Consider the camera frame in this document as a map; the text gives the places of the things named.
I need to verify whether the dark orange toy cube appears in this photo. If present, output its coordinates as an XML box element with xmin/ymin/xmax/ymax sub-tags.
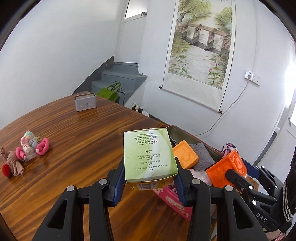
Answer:
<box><xmin>206</xmin><ymin>150</ymin><xmax>247</xmax><ymax>188</ymax></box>

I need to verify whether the clear plastic bag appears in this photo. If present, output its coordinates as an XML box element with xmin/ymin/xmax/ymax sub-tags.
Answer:
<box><xmin>189</xmin><ymin>169</ymin><xmax>212</xmax><ymax>186</ymax></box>

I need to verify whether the grey knit pouch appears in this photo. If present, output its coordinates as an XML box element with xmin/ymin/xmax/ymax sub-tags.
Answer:
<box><xmin>190</xmin><ymin>143</ymin><xmax>215</xmax><ymax>171</ymax></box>

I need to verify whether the light orange toy cube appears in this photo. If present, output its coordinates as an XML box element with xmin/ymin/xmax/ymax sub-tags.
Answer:
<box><xmin>173</xmin><ymin>140</ymin><xmax>199</xmax><ymax>169</ymax></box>

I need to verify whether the brown stocking bundle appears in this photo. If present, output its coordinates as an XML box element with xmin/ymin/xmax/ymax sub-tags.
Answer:
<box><xmin>1</xmin><ymin>147</ymin><xmax>25</xmax><ymax>176</ymax></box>

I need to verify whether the pink foam curler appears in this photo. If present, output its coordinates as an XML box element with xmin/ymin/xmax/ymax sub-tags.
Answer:
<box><xmin>36</xmin><ymin>138</ymin><xmax>50</xmax><ymax>156</ymax></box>
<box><xmin>15</xmin><ymin>147</ymin><xmax>26</xmax><ymax>161</ymax></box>

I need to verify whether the red pompom ball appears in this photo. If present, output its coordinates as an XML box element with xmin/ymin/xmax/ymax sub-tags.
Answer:
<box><xmin>1</xmin><ymin>164</ymin><xmax>11</xmax><ymax>177</ymax></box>

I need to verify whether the grey yellow sock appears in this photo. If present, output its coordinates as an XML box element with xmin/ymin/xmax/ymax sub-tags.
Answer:
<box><xmin>30</xmin><ymin>137</ymin><xmax>41</xmax><ymax>150</ymax></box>

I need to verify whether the green white carton box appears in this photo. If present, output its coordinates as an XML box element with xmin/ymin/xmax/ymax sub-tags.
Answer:
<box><xmin>123</xmin><ymin>128</ymin><xmax>178</xmax><ymax>191</ymax></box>

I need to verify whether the white bucket with bottles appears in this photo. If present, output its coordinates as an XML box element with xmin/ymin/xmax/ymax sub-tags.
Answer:
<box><xmin>132</xmin><ymin>102</ymin><xmax>149</xmax><ymax>117</ymax></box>

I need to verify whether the grey tin box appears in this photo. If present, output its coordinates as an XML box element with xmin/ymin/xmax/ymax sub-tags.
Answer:
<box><xmin>75</xmin><ymin>92</ymin><xmax>96</xmax><ymax>111</ymax></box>

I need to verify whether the landscape scroll painting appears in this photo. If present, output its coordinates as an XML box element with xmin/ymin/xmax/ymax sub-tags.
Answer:
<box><xmin>161</xmin><ymin>1</ymin><xmax>236</xmax><ymax>111</ymax></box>

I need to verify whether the green shopping bag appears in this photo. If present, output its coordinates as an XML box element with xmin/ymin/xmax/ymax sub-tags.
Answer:
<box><xmin>96</xmin><ymin>81</ymin><xmax>125</xmax><ymax>103</ymax></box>

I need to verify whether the grey staircase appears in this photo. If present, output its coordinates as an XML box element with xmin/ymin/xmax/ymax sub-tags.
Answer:
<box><xmin>74</xmin><ymin>57</ymin><xmax>147</xmax><ymax>105</ymax></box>

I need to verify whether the white power cable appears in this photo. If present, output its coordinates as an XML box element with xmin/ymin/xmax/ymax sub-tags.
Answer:
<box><xmin>195</xmin><ymin>78</ymin><xmax>251</xmax><ymax>137</ymax></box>

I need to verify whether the white wall socket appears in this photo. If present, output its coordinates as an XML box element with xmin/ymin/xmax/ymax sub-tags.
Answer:
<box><xmin>244</xmin><ymin>70</ymin><xmax>262</xmax><ymax>86</ymax></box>

